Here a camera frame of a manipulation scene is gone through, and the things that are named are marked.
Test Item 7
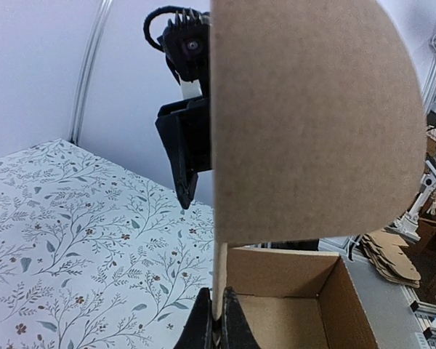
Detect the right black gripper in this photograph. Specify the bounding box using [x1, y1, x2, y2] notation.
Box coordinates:
[156, 97, 211, 210]

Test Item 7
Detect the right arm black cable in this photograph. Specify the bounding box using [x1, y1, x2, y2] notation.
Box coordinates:
[142, 4, 193, 50]

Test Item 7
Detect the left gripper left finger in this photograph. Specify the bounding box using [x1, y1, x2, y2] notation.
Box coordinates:
[174, 288, 213, 349]

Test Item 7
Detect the right aluminium frame post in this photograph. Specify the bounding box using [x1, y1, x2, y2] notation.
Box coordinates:
[69, 0, 113, 145]

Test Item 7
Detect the stack of cardboard sheets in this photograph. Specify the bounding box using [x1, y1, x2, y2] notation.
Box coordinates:
[360, 230, 421, 289]

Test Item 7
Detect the aluminium front rail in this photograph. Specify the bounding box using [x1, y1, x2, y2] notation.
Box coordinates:
[342, 256, 436, 348]

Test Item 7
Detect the brown cardboard box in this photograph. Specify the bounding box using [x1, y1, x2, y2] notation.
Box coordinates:
[210, 1, 426, 348]

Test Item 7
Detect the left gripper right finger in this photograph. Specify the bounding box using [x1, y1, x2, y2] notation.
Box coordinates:
[221, 286, 260, 349]

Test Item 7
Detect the floral patterned table mat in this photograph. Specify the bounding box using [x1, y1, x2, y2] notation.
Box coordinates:
[0, 140, 214, 348]

